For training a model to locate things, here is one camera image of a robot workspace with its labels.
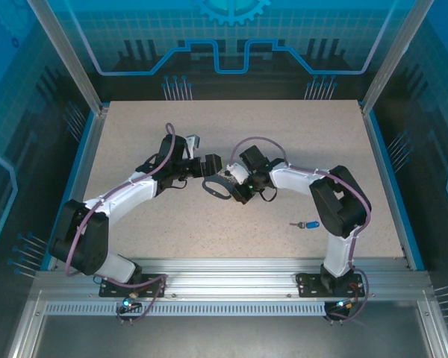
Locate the key with blue head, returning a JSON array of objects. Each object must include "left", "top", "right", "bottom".
[{"left": 289, "top": 219, "right": 322, "bottom": 231}]

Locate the grey steel tray sheet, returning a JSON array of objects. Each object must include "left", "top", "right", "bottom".
[{"left": 33, "top": 315, "right": 432, "bottom": 358}]

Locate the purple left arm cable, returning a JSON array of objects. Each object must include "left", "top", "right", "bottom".
[{"left": 66, "top": 122, "right": 177, "bottom": 326}]

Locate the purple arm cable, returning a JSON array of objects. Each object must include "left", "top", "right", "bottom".
[
  {"left": 66, "top": 122, "right": 177, "bottom": 326},
  {"left": 231, "top": 136, "right": 373, "bottom": 322}
]

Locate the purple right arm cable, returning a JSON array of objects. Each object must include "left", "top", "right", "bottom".
[{"left": 231, "top": 136, "right": 373, "bottom": 322}]

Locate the wide aluminium frame rail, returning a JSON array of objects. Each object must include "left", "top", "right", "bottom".
[{"left": 33, "top": 256, "right": 432, "bottom": 303}]

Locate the aluminium side rail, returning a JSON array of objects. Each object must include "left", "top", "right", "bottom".
[
  {"left": 46, "top": 107, "right": 111, "bottom": 271},
  {"left": 360, "top": 106, "right": 415, "bottom": 271}
]

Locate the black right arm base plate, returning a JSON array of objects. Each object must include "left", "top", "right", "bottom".
[{"left": 295, "top": 271, "right": 363, "bottom": 298}]

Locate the slotted grey cable duct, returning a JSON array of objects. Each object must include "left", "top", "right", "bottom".
[{"left": 43, "top": 301, "right": 332, "bottom": 318}]

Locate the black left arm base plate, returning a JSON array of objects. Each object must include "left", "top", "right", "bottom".
[{"left": 98, "top": 273, "right": 169, "bottom": 299}]

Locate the aluminium corner post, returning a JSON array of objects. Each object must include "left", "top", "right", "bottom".
[
  {"left": 360, "top": 0, "right": 438, "bottom": 115},
  {"left": 26, "top": 0, "right": 111, "bottom": 116}
]

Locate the short aluminium frame leg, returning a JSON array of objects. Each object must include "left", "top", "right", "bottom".
[
  {"left": 5, "top": 290, "right": 48, "bottom": 358},
  {"left": 416, "top": 290, "right": 448, "bottom": 358}
]

